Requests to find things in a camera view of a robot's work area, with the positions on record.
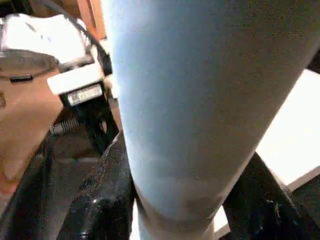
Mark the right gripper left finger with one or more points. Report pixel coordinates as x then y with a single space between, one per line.
102 200

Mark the black mat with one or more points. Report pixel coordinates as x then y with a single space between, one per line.
45 185

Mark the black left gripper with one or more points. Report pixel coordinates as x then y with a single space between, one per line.
97 125

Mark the white plastic table top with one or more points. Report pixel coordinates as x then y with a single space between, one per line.
295 135

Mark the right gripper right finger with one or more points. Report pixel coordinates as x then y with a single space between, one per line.
265 205

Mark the white plastic table leg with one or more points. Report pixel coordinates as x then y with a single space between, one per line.
200 100

